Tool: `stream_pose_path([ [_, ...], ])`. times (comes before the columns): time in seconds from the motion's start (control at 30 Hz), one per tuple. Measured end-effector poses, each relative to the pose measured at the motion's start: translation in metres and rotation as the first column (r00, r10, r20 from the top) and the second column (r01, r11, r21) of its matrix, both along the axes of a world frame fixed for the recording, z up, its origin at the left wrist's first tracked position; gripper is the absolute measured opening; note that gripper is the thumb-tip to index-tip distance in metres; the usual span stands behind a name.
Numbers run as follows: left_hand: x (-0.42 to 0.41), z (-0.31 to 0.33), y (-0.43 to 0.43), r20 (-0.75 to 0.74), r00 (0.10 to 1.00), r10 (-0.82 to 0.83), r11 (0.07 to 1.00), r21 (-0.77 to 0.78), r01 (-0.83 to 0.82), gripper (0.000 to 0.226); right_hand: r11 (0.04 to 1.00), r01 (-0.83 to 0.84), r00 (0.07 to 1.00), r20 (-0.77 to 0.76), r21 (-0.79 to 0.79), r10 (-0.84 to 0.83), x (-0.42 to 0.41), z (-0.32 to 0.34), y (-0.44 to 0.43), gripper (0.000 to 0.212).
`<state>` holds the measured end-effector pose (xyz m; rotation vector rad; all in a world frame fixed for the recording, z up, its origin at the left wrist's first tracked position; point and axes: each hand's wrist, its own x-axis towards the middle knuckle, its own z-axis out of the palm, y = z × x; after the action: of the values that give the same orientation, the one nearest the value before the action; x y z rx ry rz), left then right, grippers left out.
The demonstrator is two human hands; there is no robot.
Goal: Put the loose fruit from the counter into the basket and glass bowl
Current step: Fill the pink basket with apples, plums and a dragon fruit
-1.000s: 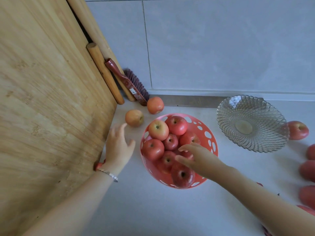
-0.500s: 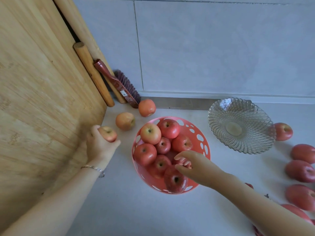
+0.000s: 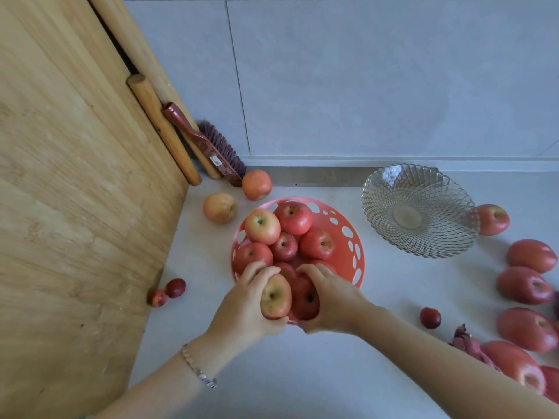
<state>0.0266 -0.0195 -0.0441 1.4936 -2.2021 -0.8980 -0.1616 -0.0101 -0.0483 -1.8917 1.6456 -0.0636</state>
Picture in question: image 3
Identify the person's right hand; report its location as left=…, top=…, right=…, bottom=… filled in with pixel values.
left=296, top=262, right=380, bottom=338

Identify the person's left hand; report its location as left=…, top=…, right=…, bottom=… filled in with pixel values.
left=187, top=260, right=290, bottom=377

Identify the large dark red apple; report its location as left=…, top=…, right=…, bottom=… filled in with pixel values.
left=290, top=274, right=321, bottom=321

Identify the pink perforated plastic bowl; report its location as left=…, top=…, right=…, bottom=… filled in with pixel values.
left=230, top=197, right=366, bottom=324

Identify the yellow green apple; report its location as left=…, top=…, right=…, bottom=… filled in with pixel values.
left=202, top=192, right=239, bottom=226

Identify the clear glass fruit bowl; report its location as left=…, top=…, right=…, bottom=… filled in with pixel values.
left=361, top=163, right=480, bottom=260

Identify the person's right forearm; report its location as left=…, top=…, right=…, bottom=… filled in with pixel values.
left=356, top=306, right=559, bottom=419

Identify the grey metal bar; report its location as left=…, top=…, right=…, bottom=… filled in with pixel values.
left=243, top=166, right=387, bottom=187

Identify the large wooden cutting board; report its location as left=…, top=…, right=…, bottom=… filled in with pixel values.
left=0, top=0, right=189, bottom=419

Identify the short wooden rolling pin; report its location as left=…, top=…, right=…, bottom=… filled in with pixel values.
left=126, top=73, right=203, bottom=187

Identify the silver bracelet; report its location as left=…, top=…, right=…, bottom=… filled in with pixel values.
left=181, top=343, right=218, bottom=390

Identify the red handled cleaning brush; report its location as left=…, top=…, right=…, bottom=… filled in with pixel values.
left=162, top=101, right=247, bottom=188

